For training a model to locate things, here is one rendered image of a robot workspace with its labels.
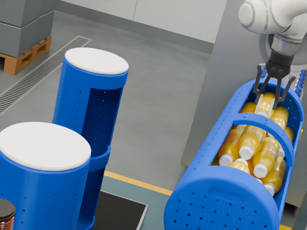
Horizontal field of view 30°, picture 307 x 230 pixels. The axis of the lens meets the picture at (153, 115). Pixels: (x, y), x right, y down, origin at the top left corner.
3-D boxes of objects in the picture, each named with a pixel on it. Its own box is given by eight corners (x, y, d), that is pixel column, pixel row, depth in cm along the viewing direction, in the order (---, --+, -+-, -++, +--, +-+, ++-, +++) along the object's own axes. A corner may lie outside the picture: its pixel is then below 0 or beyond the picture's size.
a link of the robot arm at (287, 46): (277, 28, 191) (271, 45, 193) (273, 33, 182) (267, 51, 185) (303, 36, 189) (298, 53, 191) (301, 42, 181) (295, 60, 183)
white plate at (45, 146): (108, 161, 170) (107, 164, 171) (65, 118, 189) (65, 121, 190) (20, 173, 153) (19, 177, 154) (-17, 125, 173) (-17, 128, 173)
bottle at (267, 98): (257, 107, 217) (250, 124, 200) (260, 90, 214) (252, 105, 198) (277, 110, 215) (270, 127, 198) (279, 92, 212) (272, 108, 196)
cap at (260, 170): (269, 174, 171) (268, 176, 169) (256, 177, 172) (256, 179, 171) (264, 162, 170) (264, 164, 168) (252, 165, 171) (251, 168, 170)
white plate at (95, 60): (55, 59, 236) (55, 61, 237) (119, 78, 233) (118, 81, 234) (77, 42, 261) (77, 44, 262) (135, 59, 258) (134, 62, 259)
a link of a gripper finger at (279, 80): (279, 67, 192) (283, 67, 192) (275, 99, 196) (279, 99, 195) (277, 70, 188) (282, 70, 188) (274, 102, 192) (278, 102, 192)
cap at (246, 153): (251, 144, 169) (250, 147, 167) (254, 157, 170) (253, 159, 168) (238, 146, 170) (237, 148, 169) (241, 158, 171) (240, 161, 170)
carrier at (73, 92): (25, 232, 272) (82, 251, 268) (53, 61, 236) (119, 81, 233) (48, 202, 297) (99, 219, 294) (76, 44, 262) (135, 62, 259)
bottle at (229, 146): (223, 141, 192) (210, 164, 175) (232, 124, 189) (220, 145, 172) (242, 151, 191) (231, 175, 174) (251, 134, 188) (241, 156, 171)
